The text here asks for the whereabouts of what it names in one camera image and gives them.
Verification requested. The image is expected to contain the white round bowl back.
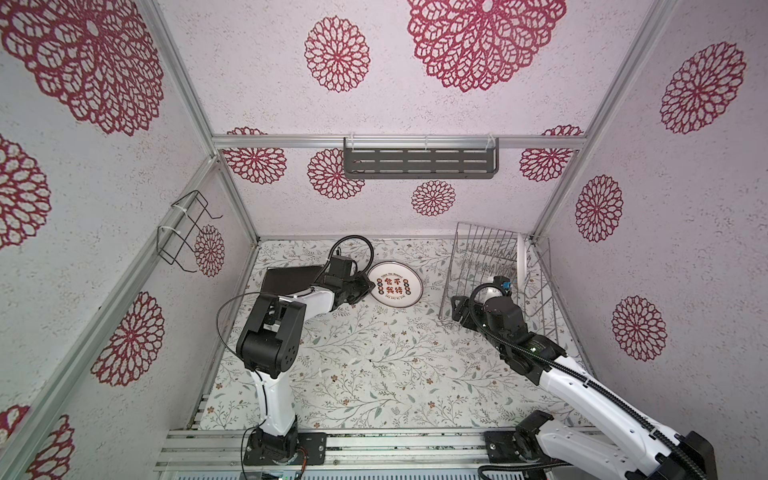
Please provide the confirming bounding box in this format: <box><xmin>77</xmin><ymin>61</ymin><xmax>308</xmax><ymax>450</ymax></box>
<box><xmin>368</xmin><ymin>261</ymin><xmax>424</xmax><ymax>309</ymax></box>

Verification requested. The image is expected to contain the grey wall shelf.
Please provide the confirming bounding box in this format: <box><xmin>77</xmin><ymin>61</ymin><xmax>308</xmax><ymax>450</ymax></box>
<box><xmin>342</xmin><ymin>138</ymin><xmax>499</xmax><ymax>180</ymax></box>

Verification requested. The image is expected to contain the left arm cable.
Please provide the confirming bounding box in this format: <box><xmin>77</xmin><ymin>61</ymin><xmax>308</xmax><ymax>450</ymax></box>
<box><xmin>215</xmin><ymin>233</ymin><xmax>377</xmax><ymax>480</ymax></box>

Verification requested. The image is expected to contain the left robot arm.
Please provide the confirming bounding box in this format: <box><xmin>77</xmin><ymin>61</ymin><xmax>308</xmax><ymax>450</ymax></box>
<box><xmin>235</xmin><ymin>255</ymin><xmax>375</xmax><ymax>463</ymax></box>

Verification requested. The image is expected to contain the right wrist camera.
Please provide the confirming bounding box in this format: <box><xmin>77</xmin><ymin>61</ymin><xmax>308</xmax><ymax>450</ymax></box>
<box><xmin>492</xmin><ymin>275</ymin><xmax>513</xmax><ymax>296</ymax></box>

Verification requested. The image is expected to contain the wire dish rack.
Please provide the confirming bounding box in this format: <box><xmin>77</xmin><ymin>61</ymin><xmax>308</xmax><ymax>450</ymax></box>
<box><xmin>439</xmin><ymin>222</ymin><xmax>561</xmax><ymax>342</ymax></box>

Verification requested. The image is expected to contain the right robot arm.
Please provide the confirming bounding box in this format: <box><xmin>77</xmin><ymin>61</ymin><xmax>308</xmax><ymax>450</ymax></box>
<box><xmin>451</xmin><ymin>283</ymin><xmax>718</xmax><ymax>479</ymax></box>

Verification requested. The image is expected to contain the black wire wall basket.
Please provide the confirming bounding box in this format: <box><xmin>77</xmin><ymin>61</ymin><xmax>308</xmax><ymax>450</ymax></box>
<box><xmin>155</xmin><ymin>190</ymin><xmax>226</xmax><ymax>278</ymax></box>

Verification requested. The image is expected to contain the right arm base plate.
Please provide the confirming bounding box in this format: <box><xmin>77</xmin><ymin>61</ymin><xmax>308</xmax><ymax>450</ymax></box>
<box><xmin>483</xmin><ymin>429</ymin><xmax>559</xmax><ymax>464</ymax></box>

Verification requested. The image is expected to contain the white round plate front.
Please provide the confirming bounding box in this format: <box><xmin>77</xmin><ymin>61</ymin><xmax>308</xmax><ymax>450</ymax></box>
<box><xmin>516</xmin><ymin>233</ymin><xmax>528</xmax><ymax>297</ymax></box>

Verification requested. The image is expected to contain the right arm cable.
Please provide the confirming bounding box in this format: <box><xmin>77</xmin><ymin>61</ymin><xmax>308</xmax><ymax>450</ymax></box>
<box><xmin>467</xmin><ymin>281</ymin><xmax>709</xmax><ymax>480</ymax></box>

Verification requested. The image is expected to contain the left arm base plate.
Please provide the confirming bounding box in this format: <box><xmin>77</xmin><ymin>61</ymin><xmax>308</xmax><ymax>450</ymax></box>
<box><xmin>243</xmin><ymin>429</ymin><xmax>328</xmax><ymax>467</ymax></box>

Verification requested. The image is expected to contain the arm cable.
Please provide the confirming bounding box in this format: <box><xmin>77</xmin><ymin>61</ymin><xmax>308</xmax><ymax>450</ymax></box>
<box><xmin>215</xmin><ymin>233</ymin><xmax>377</xmax><ymax>480</ymax></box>
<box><xmin>467</xmin><ymin>281</ymin><xmax>709</xmax><ymax>480</ymax></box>

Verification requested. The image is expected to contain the black plate with gold rim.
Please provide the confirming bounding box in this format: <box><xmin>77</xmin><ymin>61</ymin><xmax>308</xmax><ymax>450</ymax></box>
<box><xmin>260</xmin><ymin>265</ymin><xmax>323</xmax><ymax>296</ymax></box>

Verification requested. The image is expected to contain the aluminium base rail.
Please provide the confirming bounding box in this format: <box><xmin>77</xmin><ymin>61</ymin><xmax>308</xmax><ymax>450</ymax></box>
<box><xmin>154</xmin><ymin>425</ymin><xmax>659</xmax><ymax>472</ymax></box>

